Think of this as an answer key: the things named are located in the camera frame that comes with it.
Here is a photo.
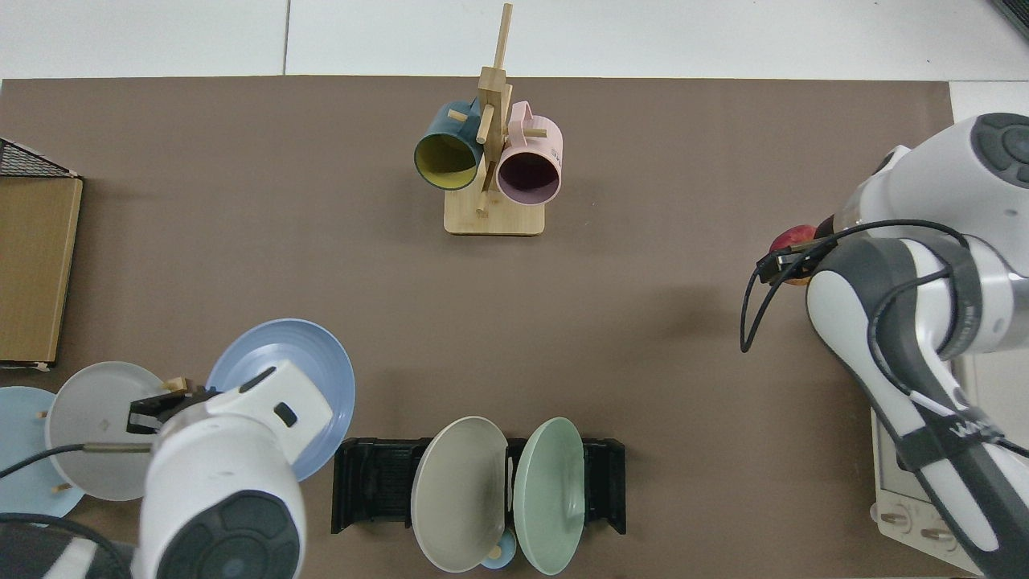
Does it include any small blue round thing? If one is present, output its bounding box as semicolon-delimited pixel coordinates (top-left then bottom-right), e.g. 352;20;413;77
481;527;518;570

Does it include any beige plate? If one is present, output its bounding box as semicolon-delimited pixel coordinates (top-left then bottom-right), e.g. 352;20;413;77
411;416;510;573

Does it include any wooden cup stand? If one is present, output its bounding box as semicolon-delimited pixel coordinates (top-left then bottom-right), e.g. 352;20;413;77
444;2;547;236

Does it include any light blue plate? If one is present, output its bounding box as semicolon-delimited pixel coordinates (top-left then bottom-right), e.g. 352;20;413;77
0;386;85;519

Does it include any pale toaster oven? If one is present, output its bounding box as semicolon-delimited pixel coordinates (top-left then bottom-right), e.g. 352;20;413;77
870;352;1029;577

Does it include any brown table cloth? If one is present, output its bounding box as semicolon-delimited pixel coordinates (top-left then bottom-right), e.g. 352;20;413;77
0;75;978;579

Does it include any red yellow apple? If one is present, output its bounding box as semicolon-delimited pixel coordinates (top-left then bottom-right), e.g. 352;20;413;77
769;224;818;287

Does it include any pink cup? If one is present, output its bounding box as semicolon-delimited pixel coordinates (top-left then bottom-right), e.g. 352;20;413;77
496;101;564;207

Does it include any dark teal cup yellow inside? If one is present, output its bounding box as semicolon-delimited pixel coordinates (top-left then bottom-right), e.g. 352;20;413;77
414;98;485;191

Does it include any wooden peg plate stand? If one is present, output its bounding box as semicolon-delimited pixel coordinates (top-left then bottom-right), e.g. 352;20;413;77
36;376;191;493

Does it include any grey plate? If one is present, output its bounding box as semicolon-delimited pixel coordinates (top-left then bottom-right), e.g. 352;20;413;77
45;361;176;502

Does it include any black dish rack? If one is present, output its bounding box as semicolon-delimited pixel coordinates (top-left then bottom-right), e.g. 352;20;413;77
331;437;626;536

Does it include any pale green plate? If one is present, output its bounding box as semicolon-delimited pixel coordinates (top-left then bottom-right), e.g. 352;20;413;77
513;417;585;576

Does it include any dark object at table corner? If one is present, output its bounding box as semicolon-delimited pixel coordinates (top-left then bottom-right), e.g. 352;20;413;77
989;0;1029;43

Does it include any wire basket with wooden floor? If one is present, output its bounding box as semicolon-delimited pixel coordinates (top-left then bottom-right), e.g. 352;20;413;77
0;137;84;371

